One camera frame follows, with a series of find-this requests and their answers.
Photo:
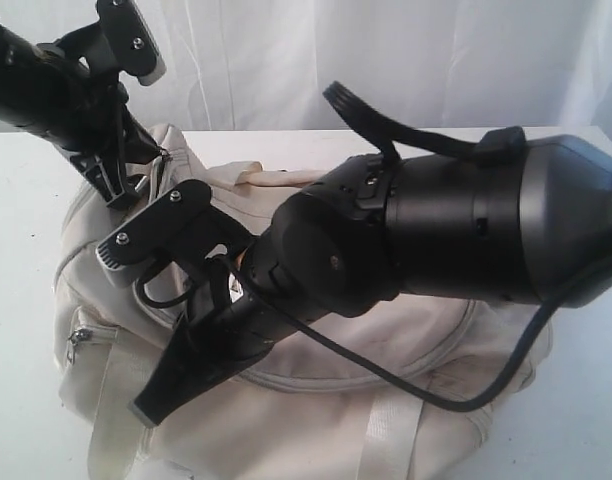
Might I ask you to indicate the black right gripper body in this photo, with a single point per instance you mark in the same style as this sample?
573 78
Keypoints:
244 303

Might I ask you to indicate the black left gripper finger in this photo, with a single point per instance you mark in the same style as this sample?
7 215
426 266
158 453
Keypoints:
106 172
137 144

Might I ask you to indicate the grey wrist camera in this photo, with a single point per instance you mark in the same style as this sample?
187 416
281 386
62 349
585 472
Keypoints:
181 227
119 41

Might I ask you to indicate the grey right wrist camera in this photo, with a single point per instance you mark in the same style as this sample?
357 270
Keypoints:
181 227

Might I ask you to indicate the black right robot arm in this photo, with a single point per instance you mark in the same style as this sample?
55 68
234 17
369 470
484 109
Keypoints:
504 219

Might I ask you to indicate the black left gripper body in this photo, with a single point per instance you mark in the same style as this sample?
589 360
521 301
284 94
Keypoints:
46 91

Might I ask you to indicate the white backdrop curtain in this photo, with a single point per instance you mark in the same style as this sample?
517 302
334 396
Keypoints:
263 65

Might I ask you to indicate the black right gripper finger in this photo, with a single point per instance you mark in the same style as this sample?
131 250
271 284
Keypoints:
196 360

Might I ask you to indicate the beige duffel bag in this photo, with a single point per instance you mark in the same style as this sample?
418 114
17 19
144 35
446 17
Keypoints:
303 412

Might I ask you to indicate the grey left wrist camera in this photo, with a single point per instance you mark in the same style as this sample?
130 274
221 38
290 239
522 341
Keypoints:
119 41

